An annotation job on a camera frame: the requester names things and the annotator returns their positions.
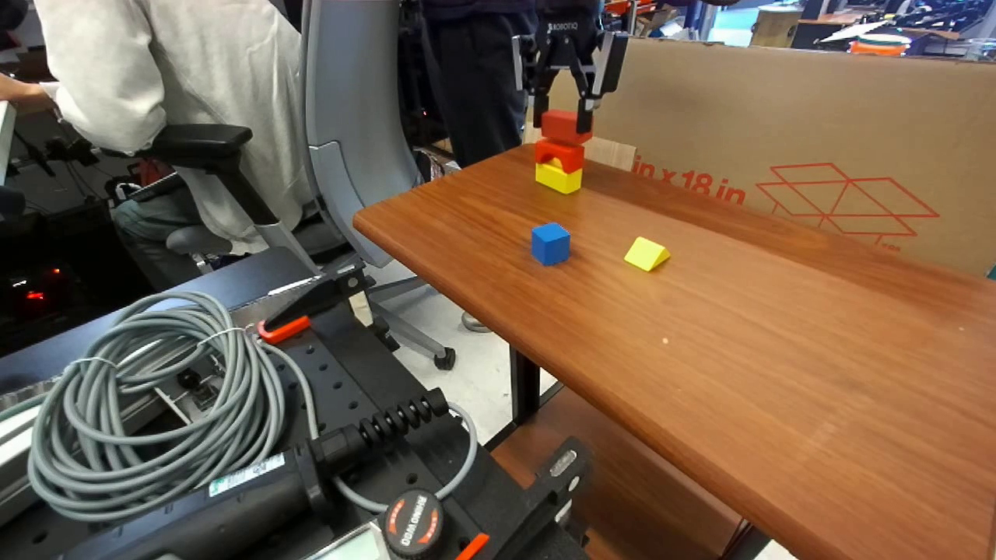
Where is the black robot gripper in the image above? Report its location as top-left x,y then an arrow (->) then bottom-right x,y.
520,15 -> 630,130

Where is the orange block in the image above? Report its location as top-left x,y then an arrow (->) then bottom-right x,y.
541,110 -> 592,148

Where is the red arch block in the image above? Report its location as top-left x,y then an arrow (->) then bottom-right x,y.
532,139 -> 585,175

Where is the yellow block under stack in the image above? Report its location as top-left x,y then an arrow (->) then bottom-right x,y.
536,165 -> 582,196

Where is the blue cube block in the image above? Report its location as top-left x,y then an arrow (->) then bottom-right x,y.
529,223 -> 571,267

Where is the yellow wedge block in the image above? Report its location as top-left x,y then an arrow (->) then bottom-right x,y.
626,237 -> 671,274

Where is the person in dark clothes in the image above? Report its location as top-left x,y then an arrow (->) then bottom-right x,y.
415,0 -> 539,169

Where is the grey office chair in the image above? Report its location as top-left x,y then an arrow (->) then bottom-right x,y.
151,0 -> 458,369

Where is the large cardboard box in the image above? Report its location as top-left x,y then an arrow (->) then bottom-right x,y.
596,42 -> 996,276

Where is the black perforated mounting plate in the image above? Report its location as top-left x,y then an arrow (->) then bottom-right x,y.
0,246 -> 596,560

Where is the person in white shirt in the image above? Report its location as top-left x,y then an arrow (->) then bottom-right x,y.
2,0 -> 312,229

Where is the black clamp with orange handle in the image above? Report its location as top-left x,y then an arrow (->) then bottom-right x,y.
252,274 -> 363,345

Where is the coiled grey cable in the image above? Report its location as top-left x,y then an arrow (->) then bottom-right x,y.
26,285 -> 483,525

